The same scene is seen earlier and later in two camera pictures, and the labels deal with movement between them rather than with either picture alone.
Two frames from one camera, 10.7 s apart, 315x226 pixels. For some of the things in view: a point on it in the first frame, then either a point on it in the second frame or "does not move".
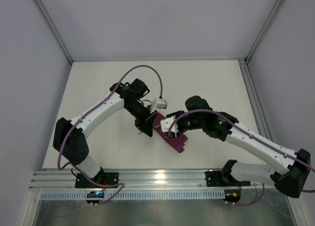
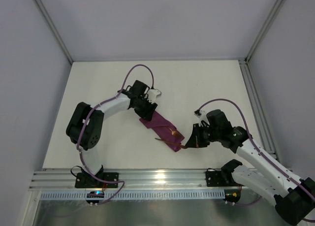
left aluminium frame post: (51, 26) does not move
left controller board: (95, 194) does not move
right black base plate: (215, 178) does not move
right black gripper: (179, 124) → (197, 135)
